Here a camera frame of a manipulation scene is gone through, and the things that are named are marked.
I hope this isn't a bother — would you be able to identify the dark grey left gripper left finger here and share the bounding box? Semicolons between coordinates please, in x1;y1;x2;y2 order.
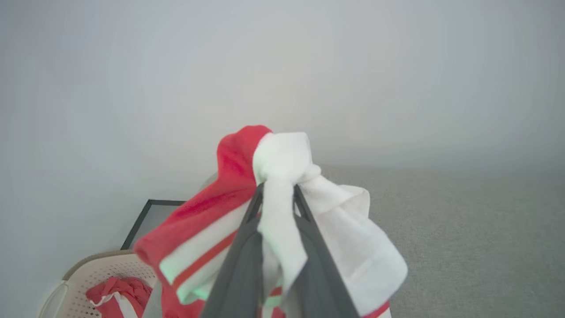
201;183;265;318

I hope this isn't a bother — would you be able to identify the grey fabric sofa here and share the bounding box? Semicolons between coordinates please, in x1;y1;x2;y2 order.
201;165;565;318

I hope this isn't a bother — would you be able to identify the beige perforated laundry basket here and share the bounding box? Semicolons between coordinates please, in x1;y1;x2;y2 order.
39;250;159;318

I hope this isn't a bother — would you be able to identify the black framed grey panel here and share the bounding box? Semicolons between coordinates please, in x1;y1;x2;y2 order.
121;199;186;250

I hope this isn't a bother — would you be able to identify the red white garment in basket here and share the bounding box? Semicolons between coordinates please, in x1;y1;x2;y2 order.
86;276;153;318

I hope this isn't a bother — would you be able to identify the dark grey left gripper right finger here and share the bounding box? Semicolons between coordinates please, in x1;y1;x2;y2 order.
283;184;361;318

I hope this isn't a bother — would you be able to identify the red and white shirt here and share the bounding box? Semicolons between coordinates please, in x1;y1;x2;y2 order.
134;125;408;318

